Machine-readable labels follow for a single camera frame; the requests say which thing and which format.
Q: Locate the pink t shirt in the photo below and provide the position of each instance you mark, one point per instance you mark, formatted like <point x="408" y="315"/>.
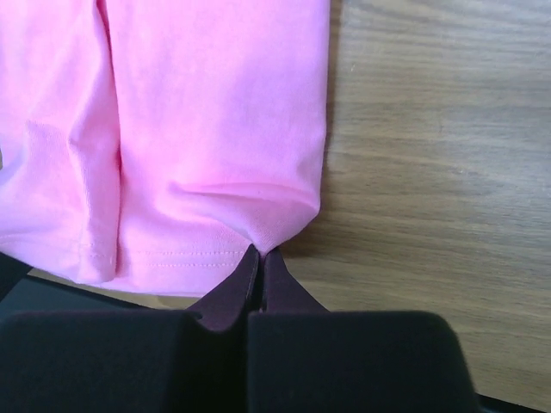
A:
<point x="146" y="145"/>

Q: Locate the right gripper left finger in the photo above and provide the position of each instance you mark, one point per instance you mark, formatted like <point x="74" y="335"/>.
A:
<point x="132" y="360"/>

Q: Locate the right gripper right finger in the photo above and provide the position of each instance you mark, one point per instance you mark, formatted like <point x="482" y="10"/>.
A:
<point x="303" y="358"/>

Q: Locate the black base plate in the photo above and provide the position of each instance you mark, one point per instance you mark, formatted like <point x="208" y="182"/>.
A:
<point x="22" y="292"/>

